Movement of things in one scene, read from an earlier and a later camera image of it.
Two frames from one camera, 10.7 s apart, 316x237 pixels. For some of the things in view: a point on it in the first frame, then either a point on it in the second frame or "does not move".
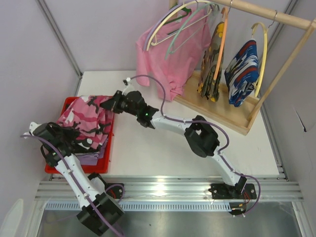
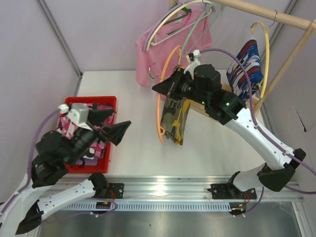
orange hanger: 225,12 -> 179,48
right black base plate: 238,191 does not move
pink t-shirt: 168,50 does not move
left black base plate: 115,189 does not move
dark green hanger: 187,10 does not move
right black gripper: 116,101 -> 177,82
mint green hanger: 184,22 -> 211,4
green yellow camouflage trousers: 208,87 -> 175,113
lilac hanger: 146,41 does not move
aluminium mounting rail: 172,188 does not move
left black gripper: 65,135 -> 99,128
